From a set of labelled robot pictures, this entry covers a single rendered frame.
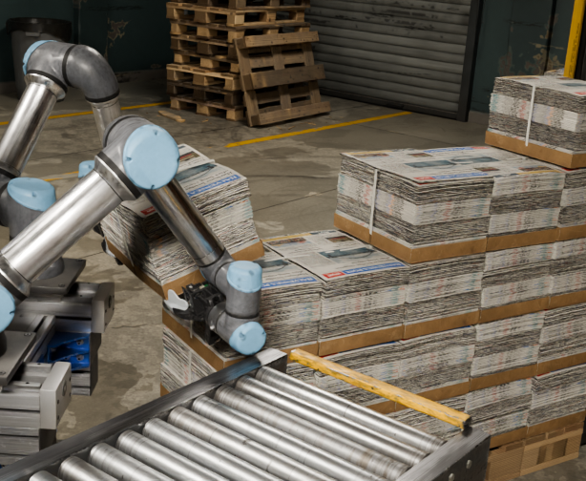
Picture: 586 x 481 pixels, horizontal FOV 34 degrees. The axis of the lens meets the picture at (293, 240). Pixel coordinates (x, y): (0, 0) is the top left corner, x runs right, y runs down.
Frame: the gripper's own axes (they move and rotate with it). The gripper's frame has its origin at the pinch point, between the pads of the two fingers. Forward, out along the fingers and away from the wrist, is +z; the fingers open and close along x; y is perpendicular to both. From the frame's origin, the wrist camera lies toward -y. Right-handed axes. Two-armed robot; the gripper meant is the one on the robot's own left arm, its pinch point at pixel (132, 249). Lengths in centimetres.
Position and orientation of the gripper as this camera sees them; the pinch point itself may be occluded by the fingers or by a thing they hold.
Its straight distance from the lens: 266.3
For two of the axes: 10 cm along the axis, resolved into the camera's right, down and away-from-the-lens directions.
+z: 5.3, 3.0, -7.9
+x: 8.2, -4.2, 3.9
